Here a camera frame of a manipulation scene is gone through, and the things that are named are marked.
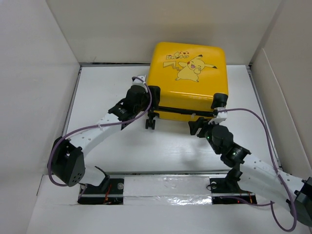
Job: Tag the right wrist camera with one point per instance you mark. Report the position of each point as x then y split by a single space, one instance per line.
220 115

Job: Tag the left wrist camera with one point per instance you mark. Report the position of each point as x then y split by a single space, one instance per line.
139 81

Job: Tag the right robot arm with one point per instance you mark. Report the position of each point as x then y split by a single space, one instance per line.
250 173

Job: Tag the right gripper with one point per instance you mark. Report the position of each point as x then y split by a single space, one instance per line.
201 122

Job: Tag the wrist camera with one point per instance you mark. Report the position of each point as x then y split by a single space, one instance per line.
139 81
220 115

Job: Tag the metal base rail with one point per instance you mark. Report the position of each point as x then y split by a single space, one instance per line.
196 189

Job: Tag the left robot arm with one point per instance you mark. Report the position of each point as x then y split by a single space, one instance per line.
66 166

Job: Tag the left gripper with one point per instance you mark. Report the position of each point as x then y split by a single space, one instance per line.
153 105

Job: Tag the yellow hard-shell suitcase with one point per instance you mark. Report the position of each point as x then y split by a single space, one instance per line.
188 81

